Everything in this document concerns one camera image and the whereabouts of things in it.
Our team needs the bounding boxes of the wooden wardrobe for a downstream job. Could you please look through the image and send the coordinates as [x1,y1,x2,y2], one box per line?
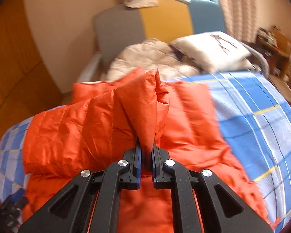
[0,0,62,139]

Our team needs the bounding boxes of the beige quilted blanket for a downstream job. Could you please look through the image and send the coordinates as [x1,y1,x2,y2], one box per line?
[104,38,200,82]

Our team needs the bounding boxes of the white printed pillow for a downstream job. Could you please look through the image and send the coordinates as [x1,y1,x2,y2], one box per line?
[170,32,251,74]

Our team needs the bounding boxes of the blue plaid bed sheet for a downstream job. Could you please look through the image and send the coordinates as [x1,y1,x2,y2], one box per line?
[0,72,291,232]

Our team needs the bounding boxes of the orange puffer down jacket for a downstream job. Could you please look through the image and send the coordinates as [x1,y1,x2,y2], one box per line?
[22,68,267,232]

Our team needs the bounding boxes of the wooden desk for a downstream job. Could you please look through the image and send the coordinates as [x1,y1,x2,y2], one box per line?
[256,27,291,78]

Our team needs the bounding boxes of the right striped curtain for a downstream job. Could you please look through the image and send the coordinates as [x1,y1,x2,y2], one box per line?
[219,0,258,43]

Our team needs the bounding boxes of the grey yellow blue headboard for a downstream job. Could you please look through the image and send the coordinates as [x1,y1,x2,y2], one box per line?
[94,0,227,70]

